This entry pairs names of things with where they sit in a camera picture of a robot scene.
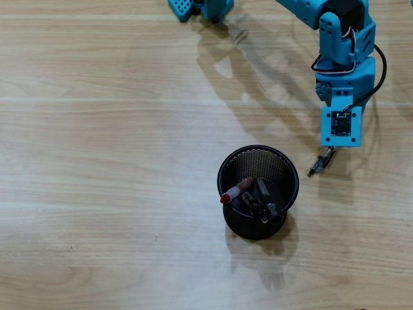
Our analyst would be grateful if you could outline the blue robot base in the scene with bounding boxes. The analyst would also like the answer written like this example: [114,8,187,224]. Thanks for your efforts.
[167,0,235,23]

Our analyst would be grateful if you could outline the thin clear black-ink pen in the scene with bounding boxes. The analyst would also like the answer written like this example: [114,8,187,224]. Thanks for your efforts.
[241,191,269,224]

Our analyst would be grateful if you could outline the thick black chrome-tip pen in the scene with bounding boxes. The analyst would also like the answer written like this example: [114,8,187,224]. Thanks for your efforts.
[256,178,284,225]

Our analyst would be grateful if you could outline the red gel pen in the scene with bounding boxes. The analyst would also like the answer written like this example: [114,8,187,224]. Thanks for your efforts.
[220,176,255,205]

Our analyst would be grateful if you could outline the grey grip clear pen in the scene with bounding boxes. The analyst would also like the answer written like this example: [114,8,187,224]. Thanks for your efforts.
[307,145,337,178]

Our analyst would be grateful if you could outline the black mesh pen holder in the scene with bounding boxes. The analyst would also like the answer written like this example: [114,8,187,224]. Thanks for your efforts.
[217,145,300,241]

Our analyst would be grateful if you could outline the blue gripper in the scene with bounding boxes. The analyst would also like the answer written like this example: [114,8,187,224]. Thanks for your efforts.
[315,57,377,109]

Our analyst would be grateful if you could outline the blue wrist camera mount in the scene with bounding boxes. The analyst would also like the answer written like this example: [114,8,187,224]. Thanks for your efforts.
[319,87,363,148]

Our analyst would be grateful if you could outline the red black servo wires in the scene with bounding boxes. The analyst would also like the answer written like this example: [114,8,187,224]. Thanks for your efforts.
[310,25,359,78]

